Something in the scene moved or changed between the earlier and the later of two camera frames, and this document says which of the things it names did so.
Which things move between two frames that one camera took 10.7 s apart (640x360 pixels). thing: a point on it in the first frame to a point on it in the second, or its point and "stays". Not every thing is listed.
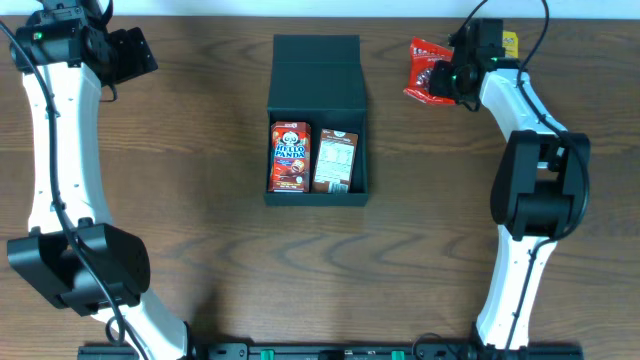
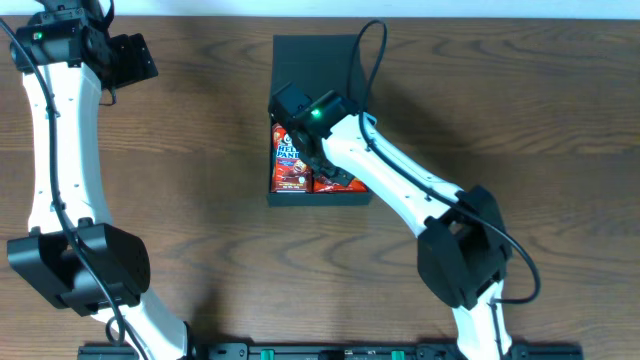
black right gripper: [438, 69] to [341, 177]
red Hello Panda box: [290, 157] stays
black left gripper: [135, 58] stays
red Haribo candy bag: [423, 54] to [328, 187]
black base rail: [343, 352] stays
